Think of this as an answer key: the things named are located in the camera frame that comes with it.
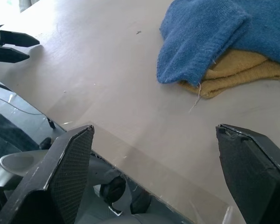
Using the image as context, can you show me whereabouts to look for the silver robot leg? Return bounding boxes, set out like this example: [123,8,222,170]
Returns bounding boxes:
[0,149,53,194]
[87,154,154,215]

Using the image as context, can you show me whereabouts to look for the dark blue fabric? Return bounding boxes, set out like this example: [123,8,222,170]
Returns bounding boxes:
[0,109,42,168]

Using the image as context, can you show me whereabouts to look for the silver robot right leg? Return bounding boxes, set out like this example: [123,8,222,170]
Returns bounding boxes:
[87,154,154,215]

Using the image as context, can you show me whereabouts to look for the thin white floor cable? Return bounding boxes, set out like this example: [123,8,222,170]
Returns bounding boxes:
[0,94,45,115]

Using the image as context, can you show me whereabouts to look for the silver robot left leg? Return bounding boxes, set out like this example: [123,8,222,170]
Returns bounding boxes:
[0,149,53,194]

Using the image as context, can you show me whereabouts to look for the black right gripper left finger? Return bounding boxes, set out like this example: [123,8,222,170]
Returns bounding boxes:
[0,125,95,224]

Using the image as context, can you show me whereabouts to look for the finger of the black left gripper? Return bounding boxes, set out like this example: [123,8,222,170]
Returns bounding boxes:
[0,46,30,63]
[0,30,41,47]

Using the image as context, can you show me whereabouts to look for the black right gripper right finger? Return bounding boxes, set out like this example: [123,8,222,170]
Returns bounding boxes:
[216,124,280,224]

